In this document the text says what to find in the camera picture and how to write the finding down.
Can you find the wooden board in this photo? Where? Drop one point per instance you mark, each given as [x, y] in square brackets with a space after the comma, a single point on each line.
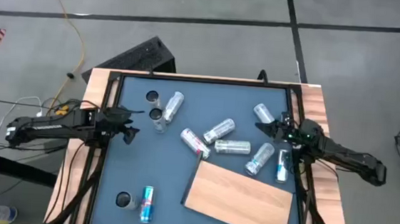
[239, 201]

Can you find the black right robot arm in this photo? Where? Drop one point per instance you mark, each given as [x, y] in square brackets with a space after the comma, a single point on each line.
[346, 159]

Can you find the silver can with blue palm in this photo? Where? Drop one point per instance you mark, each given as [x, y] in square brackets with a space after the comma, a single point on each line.
[262, 112]

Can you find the blue Red Bull can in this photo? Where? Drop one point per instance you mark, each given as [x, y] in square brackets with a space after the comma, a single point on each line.
[147, 204]

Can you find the black metal table frame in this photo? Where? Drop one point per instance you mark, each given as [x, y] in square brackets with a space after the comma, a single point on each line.
[206, 80]

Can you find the white can with yellow patch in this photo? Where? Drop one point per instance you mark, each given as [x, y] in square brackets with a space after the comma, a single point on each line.
[233, 147]

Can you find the yellow plug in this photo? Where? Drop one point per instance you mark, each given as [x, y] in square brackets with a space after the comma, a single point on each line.
[62, 110]

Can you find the blue table mat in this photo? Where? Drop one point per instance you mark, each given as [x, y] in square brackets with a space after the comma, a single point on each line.
[222, 99]

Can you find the white can with red band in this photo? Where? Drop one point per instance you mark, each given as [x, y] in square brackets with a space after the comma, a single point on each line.
[194, 142]

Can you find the white peach-print beverage can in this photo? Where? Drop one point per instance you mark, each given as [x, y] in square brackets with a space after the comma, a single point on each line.
[156, 115]

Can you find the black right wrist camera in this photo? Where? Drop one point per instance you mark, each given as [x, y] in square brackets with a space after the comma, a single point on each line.
[286, 117]

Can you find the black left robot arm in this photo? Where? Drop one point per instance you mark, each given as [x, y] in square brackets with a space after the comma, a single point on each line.
[41, 128]

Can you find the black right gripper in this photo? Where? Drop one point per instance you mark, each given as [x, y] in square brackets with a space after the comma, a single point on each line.
[291, 137]

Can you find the silver slim beverage can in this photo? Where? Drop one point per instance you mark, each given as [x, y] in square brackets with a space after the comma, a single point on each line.
[124, 199]
[260, 158]
[173, 106]
[152, 96]
[219, 131]

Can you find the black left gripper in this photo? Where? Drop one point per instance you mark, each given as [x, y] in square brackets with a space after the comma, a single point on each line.
[107, 126]

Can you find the white plastic container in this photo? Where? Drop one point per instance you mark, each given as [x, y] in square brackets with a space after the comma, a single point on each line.
[4, 214]

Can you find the silver-blue can with blue tab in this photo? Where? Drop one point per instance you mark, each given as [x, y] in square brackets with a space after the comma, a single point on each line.
[282, 166]

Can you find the black floor beam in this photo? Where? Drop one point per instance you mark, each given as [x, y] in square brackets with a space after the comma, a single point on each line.
[16, 169]

